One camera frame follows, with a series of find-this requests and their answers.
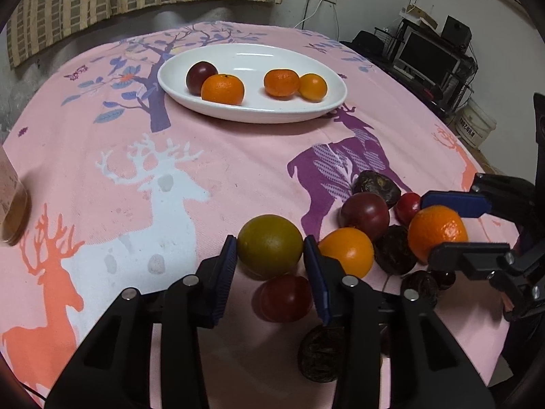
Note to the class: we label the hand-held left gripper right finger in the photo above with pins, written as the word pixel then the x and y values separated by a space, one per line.
pixel 313 270

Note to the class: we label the black chair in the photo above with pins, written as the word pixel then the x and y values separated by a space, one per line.
pixel 366 43

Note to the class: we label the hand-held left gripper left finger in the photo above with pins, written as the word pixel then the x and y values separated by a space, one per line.
pixel 228 264

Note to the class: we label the white plastic bucket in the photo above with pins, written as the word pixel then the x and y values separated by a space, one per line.
pixel 474 121

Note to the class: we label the green-yellow orange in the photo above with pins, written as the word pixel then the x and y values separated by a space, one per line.
pixel 269 245

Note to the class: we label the pink deer-print tablecloth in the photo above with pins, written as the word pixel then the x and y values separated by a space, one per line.
pixel 238 162

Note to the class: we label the dark purple plum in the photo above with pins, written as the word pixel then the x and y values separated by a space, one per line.
pixel 198 74

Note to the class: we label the small red plum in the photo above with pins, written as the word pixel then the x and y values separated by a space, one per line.
pixel 406 208

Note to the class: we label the black monitor on stand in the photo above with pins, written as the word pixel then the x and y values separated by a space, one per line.
pixel 466 81

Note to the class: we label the black speaker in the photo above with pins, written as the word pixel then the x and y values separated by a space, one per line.
pixel 456 32

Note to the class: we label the computer monitor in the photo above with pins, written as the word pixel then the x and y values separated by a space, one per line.
pixel 428 57

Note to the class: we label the white oval plate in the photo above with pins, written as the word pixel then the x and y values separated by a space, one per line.
pixel 251 59

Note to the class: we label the small orange mandarin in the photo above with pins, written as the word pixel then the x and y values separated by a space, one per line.
pixel 313 87

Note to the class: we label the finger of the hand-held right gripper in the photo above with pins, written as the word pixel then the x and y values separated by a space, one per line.
pixel 472 257
pixel 455 204

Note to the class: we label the dark wrinkled passion fruit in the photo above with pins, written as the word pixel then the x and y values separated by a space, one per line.
pixel 419 286
pixel 377 186
pixel 319 353
pixel 394 249

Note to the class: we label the cardboard box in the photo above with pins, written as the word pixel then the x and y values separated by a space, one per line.
pixel 421 13

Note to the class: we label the brown glass jar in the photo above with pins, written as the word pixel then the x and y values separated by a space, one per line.
pixel 13 204

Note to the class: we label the small dark cherry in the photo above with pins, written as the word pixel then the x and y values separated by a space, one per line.
pixel 445 279

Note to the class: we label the dark red plum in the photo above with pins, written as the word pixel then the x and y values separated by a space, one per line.
pixel 365 215

